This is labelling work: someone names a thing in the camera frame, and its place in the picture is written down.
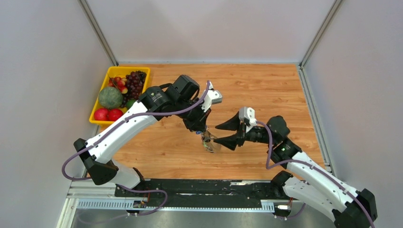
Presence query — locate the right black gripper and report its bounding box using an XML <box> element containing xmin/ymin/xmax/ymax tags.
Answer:
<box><xmin>213</xmin><ymin>112</ymin><xmax>275</xmax><ymax>151</ymax></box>

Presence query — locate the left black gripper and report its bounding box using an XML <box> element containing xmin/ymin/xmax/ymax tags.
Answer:
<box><xmin>174</xmin><ymin>98</ymin><xmax>212</xmax><ymax>133</ymax></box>

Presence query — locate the silver carabiner keyring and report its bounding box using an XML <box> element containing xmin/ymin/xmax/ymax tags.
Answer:
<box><xmin>201</xmin><ymin>132</ymin><xmax>221</xmax><ymax>154</ymax></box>

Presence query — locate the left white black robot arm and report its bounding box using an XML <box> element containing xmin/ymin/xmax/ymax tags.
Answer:
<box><xmin>74</xmin><ymin>75</ymin><xmax>222</xmax><ymax>197</ymax></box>

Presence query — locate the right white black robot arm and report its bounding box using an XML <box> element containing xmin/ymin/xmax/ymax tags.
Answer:
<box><xmin>214</xmin><ymin>108</ymin><xmax>377</xmax><ymax>228</ymax></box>

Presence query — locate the dark purple grape bunch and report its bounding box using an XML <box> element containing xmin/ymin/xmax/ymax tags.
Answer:
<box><xmin>119</xmin><ymin>71</ymin><xmax>146</xmax><ymax>107</ymax></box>

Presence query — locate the green lime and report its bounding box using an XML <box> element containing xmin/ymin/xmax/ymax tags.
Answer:
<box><xmin>125</xmin><ymin>99</ymin><xmax>136</xmax><ymax>109</ymax></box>

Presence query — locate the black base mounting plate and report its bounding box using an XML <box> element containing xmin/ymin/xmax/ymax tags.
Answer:
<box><xmin>114</xmin><ymin>179</ymin><xmax>295</xmax><ymax>209</ymax></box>

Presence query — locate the right red apple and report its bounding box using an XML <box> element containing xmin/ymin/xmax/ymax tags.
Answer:
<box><xmin>108</xmin><ymin>109</ymin><xmax>124</xmax><ymax>122</ymax></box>

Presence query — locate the red apple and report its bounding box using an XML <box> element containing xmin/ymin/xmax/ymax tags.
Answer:
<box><xmin>93</xmin><ymin>108</ymin><xmax>109</xmax><ymax>121</ymax></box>
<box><xmin>108</xmin><ymin>109</ymin><xmax>124</xmax><ymax>122</ymax></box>

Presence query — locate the green melon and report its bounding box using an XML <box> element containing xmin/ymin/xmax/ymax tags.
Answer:
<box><xmin>98</xmin><ymin>86</ymin><xmax>124</xmax><ymax>109</ymax></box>

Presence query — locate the yellow plastic fruit tray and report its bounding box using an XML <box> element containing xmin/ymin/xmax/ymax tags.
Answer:
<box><xmin>89</xmin><ymin>66</ymin><xmax>152</xmax><ymax>126</ymax></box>

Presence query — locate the left red apple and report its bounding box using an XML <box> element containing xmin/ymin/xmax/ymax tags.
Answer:
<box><xmin>93</xmin><ymin>108</ymin><xmax>109</xmax><ymax>121</ymax></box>

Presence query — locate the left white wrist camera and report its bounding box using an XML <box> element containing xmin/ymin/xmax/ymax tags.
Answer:
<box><xmin>201</xmin><ymin>81</ymin><xmax>223</xmax><ymax>113</ymax></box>

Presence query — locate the slotted cable duct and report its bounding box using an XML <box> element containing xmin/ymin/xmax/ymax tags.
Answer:
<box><xmin>76</xmin><ymin>199</ymin><xmax>275</xmax><ymax>213</ymax></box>

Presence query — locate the aluminium frame rail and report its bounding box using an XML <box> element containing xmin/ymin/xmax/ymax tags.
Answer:
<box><xmin>66</xmin><ymin>171</ymin><xmax>375</xmax><ymax>228</ymax></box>

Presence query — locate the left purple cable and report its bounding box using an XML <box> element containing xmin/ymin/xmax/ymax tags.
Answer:
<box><xmin>61</xmin><ymin>80</ymin><xmax>211</xmax><ymax>217</ymax></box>

